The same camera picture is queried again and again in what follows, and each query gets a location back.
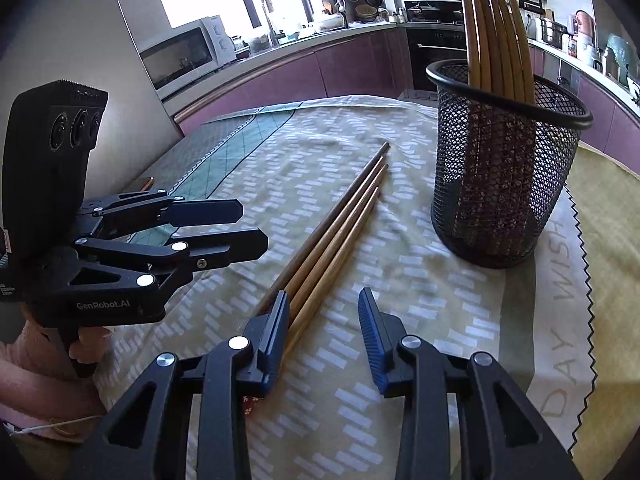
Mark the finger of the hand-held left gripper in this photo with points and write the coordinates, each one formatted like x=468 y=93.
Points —
x=210 y=211
x=230 y=250

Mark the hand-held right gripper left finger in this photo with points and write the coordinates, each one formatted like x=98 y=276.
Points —
x=277 y=330

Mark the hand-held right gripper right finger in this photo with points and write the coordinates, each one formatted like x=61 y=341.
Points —
x=372 y=330

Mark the dark brown patterned-end chopstick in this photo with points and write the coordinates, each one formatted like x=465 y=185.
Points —
x=320 y=230

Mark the black mesh utensil holder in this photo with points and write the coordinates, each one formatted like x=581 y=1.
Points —
x=500 y=200

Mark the bunch of wooden chopsticks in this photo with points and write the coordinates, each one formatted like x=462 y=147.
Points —
x=475 y=35

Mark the person's left hand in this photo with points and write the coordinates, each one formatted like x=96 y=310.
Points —
x=95 y=347

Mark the patchwork print tablecloth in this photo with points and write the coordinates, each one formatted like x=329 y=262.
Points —
x=425 y=310

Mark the smartphone with orange case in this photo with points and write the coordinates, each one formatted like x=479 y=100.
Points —
x=148 y=183

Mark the white microwave oven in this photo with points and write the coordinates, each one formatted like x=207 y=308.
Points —
x=180 y=55

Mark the pink base cabinets under window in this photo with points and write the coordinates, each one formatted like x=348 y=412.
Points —
x=300 y=70

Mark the steel kitchen faucet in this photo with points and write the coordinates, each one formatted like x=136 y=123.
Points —
x=266 y=10

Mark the white casserole pot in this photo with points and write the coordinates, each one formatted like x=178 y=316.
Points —
x=330 y=21

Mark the plain yellow tablecloth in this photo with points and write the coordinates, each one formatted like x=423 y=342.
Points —
x=610 y=260

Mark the woven bamboo basket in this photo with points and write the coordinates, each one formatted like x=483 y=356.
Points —
x=367 y=12

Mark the black integrated stove with oven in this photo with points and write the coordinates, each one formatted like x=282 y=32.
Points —
x=430 y=55

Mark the black pot with glass lid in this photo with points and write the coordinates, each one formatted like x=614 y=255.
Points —
x=419 y=11

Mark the pink base cabinets of peninsula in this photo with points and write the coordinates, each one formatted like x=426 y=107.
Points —
x=600 y=105

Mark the steel stockpot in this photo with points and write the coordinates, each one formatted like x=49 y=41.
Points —
x=550 y=32

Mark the teal air fryer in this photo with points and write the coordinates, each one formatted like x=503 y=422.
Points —
x=620 y=52

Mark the pink thermos jug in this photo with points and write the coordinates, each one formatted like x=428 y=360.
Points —
x=585 y=22

